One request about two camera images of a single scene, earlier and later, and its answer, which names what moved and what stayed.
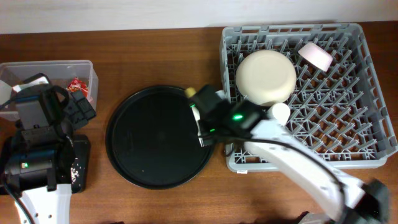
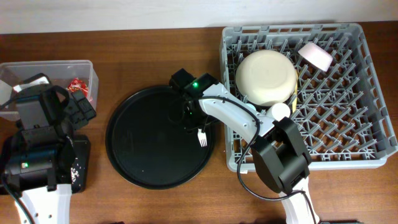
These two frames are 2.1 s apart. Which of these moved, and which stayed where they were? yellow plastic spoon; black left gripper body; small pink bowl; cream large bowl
Moved: yellow plastic spoon
Stayed: cream large bowl; black left gripper body; small pink bowl
